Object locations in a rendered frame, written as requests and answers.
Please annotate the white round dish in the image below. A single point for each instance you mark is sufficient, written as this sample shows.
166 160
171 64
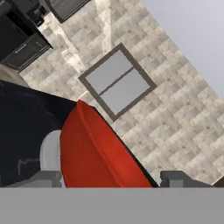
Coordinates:
50 151

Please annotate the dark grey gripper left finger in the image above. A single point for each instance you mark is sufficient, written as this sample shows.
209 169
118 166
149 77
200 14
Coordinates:
46 179

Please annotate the red plate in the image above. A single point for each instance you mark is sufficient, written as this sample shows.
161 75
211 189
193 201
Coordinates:
93 151

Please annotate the grey framed window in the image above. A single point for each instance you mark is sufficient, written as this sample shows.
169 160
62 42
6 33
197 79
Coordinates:
116 83

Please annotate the dark framed wall cabinet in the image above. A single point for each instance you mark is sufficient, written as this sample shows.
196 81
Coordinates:
65 7

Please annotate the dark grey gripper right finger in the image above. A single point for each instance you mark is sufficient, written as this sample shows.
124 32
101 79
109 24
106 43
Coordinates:
175 179

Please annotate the dark kitchen cabinet run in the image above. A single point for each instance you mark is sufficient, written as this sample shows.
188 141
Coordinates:
20 40

